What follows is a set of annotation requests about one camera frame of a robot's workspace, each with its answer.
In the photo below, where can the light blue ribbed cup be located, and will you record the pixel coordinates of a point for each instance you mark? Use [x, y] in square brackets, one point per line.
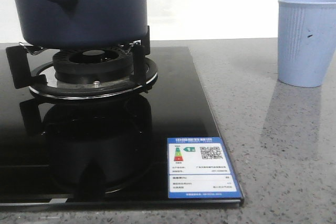
[306, 41]

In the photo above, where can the dark blue cooking pot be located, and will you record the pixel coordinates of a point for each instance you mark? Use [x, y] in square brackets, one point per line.
[75, 24]

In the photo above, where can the black pot support grate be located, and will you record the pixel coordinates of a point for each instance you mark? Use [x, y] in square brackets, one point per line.
[42, 81]

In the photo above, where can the blue energy label sticker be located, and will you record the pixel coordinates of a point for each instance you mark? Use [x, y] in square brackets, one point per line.
[199, 168]

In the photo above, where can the black glass gas stove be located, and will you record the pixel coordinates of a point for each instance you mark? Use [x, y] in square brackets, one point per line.
[102, 153]

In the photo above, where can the black round gas burner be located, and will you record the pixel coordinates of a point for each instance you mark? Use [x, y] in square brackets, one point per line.
[87, 66]

